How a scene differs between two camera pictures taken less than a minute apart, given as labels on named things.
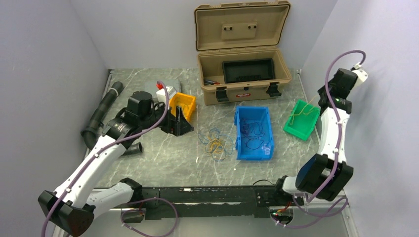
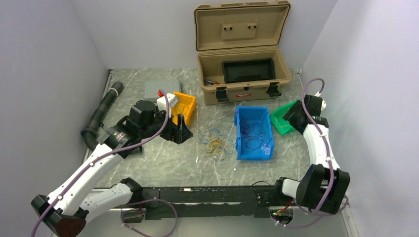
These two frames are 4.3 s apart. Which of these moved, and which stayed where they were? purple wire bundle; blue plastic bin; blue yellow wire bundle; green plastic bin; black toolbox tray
Moved: green plastic bin
Stayed: purple wire bundle; blue yellow wire bundle; blue plastic bin; black toolbox tray
